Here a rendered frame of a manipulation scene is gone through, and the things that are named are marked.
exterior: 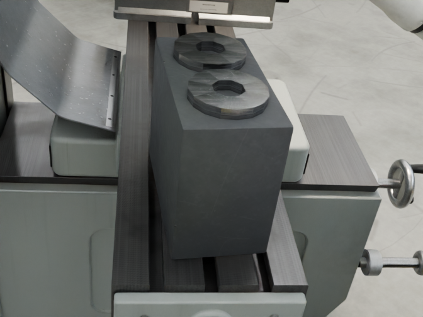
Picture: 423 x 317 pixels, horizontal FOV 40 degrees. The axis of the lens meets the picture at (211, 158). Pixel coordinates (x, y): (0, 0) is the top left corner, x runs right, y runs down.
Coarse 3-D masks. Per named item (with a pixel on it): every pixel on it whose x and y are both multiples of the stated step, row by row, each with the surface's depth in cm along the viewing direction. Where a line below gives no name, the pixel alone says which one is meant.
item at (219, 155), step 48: (192, 48) 71; (240, 48) 72; (192, 96) 62; (240, 96) 62; (192, 144) 60; (240, 144) 61; (288, 144) 62; (192, 192) 63; (240, 192) 65; (192, 240) 68; (240, 240) 69
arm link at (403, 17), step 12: (372, 0) 98; (384, 0) 97; (396, 0) 96; (408, 0) 96; (420, 0) 97; (384, 12) 100; (396, 12) 98; (408, 12) 97; (420, 12) 98; (408, 24) 99; (420, 24) 99; (420, 36) 102
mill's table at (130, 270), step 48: (144, 48) 114; (144, 96) 100; (144, 144) 88; (144, 192) 79; (144, 240) 72; (288, 240) 74; (144, 288) 66; (192, 288) 67; (240, 288) 68; (288, 288) 68
